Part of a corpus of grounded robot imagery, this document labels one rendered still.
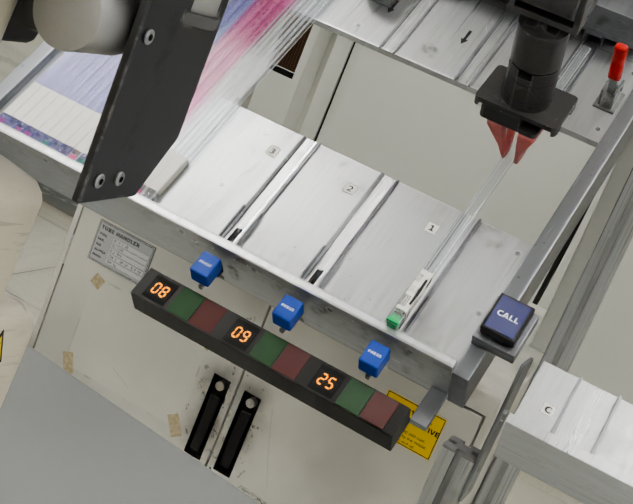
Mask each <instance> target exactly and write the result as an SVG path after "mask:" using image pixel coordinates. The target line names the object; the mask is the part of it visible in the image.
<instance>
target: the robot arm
mask: <svg viewBox="0 0 633 504"><path fill-rule="evenodd" d="M597 1H598V0H509V2H508V6H507V8H508V9H510V10H513V11H514V12H517V13H520V16H519V19H518V24H517V28H516V32H515V37H514V41H513V46H512V50H511V54H510V59H509V63H508V67H506V66H503V65H498V66H497V67H496V68H495V69H494V71H493V72H492V73H491V74H490V76H489V77H488V78H487V79H486V81H485V82H484V83H483V84H482V86H481V87H480V88H479V89H478V90H477V92H476V95H475V100H474V103H475V104H476V105H477V104H478V103H479V102H481V103H482V105H481V109H480V116H481V117H483V118H486V119H487V125H488V127H489V128H490V130H491V132H492V134H493V136H494V138H495V140H496V142H497V144H498V147H499V150H500V154H501V157H502V156H503V155H504V153H505V152H506V150H507V149H508V148H509V146H510V145H511V143H512V142H513V139H514V136H515V133H516V132H518V136H517V143H516V150H515V157H514V164H518V163H519V161H520V160H521V159H522V157H523V155H524V154H525V152H526V150H527V149H528V148H529V147H530V146H531V145H532V144H533V143H534V142H535V141H536V139H537V138H538V137H539V135H540V134H541V132H542V131H543V130H546V131H548V132H550V133H551V134H550V137H555V136H556V135H557V134H558V132H559V131H560V129H561V126H562V124H563V123H564V121H565V120H566V118H567V117H568V115H571V114H572V113H573V111H574V110H575V108H576V105H577V101H578V98H577V97H576V96H575V95H572V94H570V93H567V92H565V91H563V90H560V89H558V88H556V85H557V81H558V77H559V74H560V70H561V66H562V63H563V59H564V55H565V52H566V48H567V44H568V41H569V40H571V39H573V38H574V37H575V36H577V35H578V33H579V32H580V30H581V29H582V27H583V26H584V24H585V23H586V21H587V20H588V18H589V16H590V14H591V12H592V11H593V9H594V8H595V6H596V4H597ZM506 128H507V134H506Z"/></svg>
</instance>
